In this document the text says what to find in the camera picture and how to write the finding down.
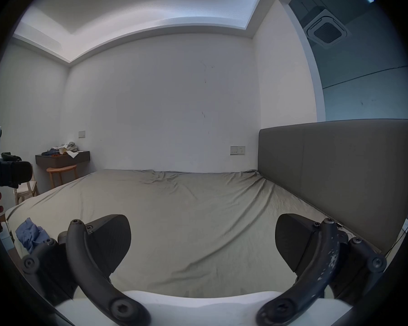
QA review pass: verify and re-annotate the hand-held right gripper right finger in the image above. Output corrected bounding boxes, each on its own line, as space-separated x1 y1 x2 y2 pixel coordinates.
256 213 387 326

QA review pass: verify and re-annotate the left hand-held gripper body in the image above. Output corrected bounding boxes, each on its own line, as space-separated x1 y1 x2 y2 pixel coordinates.
0 125 32 233

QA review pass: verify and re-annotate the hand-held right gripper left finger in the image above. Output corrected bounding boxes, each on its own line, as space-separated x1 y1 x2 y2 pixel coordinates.
21 214 152 326

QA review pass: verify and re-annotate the light wooden chair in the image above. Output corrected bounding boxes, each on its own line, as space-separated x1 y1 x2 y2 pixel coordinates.
14 179 39 206

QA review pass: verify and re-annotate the round wooden stool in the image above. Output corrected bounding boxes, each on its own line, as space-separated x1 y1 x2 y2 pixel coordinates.
46 164 78 189

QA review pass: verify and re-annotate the blue garment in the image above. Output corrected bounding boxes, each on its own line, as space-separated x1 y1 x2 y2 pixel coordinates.
15 217 50 254

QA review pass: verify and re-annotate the grey padded headboard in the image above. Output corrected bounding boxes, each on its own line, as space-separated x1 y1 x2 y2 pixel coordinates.
258 118 408 254

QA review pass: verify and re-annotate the bed with beige sheet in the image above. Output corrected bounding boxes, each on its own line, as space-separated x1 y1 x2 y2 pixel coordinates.
5 168 383 300

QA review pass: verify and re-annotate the dark wall-mounted shelf with clutter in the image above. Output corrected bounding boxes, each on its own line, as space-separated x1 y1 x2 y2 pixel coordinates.
35 142 91 169

